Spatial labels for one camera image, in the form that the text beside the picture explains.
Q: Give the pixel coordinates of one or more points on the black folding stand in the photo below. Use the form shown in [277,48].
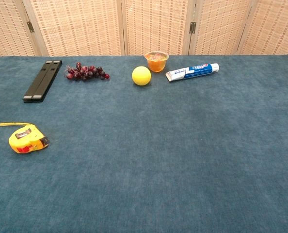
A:
[42,80]

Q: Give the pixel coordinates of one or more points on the yellow tape measure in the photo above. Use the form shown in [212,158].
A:
[25,142]

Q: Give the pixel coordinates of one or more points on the yellow ball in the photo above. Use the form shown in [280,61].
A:
[141,75]

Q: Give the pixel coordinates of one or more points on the bunch of red grapes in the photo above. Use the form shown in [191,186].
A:
[87,72]

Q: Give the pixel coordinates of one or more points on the woven folding screen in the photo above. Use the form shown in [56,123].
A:
[144,26]

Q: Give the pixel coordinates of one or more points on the orange jelly cup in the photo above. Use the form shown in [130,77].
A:
[156,63]

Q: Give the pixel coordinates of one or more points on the blue table cloth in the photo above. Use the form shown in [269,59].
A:
[144,150]

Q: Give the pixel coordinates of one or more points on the white blue toothpaste tube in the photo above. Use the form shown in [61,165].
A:
[192,71]

